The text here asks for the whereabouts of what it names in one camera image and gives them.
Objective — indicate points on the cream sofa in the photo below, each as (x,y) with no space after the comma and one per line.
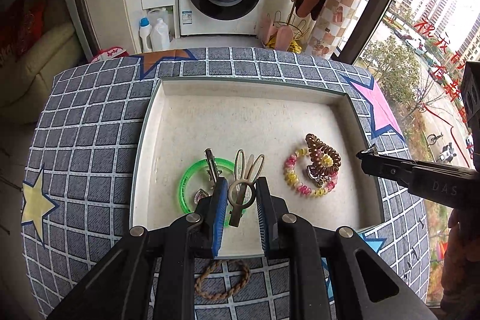
(33,72)

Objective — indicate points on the blue cap detergent bottle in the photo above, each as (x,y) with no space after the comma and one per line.
(145,35)

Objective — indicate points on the brown slipper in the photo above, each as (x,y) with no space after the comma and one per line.
(307,1)

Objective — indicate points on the green plastic bangle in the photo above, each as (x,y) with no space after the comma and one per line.
(183,185)

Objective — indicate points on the large white plastic jug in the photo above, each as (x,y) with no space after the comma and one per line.
(157,13)

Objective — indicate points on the red cushion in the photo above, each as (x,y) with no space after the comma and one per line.
(18,24)

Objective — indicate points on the red lettering window decal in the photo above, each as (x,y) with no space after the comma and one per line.
(442,54)

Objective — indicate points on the person's right hand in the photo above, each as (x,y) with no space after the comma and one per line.
(463,252)

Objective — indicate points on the pink slipper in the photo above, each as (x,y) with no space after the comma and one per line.
(268,30)
(283,38)

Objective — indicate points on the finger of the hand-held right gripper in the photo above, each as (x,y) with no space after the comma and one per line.
(393,173)
(397,162)

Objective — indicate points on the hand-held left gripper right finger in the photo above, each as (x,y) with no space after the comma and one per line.
(262,222)

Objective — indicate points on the beige bunny hair clip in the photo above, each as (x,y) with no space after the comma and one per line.
(235,213)

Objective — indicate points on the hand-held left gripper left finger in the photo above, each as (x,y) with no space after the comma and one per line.
(219,222)

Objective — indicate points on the white shallow tray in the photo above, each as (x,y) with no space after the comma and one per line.
(243,117)

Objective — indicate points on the grey checked star tablecloth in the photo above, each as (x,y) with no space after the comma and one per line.
(86,140)

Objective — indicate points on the red patterned cloth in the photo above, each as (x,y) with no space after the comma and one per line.
(108,53)

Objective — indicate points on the small heart hair clip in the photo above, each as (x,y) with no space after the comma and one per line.
(312,171)

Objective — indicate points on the silver metal hair clip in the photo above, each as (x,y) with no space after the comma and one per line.
(210,166)

